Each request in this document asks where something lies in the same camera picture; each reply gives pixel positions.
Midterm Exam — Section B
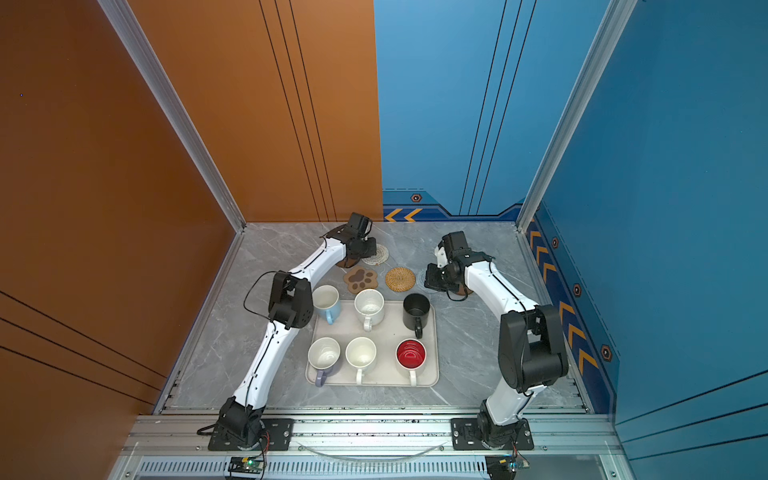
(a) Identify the white multicolour rope coaster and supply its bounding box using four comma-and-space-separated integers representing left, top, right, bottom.
362, 244, 389, 266

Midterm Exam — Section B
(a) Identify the cork paw print coaster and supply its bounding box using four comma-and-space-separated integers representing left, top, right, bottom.
343, 266, 378, 295

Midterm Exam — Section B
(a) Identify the woven rattan round coaster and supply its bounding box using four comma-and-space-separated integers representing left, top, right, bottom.
385, 267, 416, 293

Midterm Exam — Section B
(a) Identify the scratched brown wooden round coaster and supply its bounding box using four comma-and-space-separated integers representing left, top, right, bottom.
336, 258, 360, 269

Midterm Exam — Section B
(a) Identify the plain brown wooden round coaster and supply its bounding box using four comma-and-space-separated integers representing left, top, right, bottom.
446, 284, 472, 302

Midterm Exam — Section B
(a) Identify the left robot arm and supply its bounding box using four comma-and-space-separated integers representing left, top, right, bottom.
198, 213, 377, 451

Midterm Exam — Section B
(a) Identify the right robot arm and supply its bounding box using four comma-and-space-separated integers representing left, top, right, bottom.
425, 231, 569, 449

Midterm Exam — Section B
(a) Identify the black mug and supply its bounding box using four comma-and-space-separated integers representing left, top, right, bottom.
402, 293, 431, 340

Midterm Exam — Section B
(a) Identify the white speckled mug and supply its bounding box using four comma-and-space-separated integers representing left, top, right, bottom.
354, 289, 385, 332

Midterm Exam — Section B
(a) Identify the red inside white mug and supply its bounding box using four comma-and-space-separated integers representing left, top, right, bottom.
395, 339, 427, 387

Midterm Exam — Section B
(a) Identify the plain white mug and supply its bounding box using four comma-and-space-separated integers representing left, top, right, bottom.
345, 337, 378, 386

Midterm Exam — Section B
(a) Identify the white serving tray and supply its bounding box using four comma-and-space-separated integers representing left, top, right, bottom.
312, 300, 440, 388

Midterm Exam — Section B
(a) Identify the right circuit board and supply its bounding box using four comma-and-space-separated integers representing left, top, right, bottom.
485, 455, 530, 480

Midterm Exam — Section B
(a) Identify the left green circuit board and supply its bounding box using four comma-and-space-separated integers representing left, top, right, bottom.
226, 456, 266, 479

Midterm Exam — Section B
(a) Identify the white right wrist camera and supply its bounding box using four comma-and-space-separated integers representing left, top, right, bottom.
434, 245, 449, 269

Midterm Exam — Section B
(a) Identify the white mug blue handle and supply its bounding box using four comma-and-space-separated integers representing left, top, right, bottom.
312, 285, 342, 325

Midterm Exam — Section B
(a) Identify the white mug purple handle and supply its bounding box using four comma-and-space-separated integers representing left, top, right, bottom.
307, 337, 341, 387

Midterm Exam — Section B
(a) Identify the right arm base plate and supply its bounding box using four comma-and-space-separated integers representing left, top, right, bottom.
450, 418, 535, 451

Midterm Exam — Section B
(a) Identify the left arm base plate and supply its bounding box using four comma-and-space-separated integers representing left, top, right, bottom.
197, 418, 294, 452

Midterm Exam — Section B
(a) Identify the aluminium front rail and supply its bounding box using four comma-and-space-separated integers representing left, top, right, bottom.
108, 410, 633, 479

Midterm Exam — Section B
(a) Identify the aluminium corner post right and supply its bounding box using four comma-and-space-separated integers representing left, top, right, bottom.
515, 0, 637, 233

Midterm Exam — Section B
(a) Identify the aluminium corner post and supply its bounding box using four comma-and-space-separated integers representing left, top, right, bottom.
515, 0, 637, 233
98, 0, 246, 234

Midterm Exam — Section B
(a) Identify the aluminium corner post left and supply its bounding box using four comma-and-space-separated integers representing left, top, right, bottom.
98, 0, 246, 234

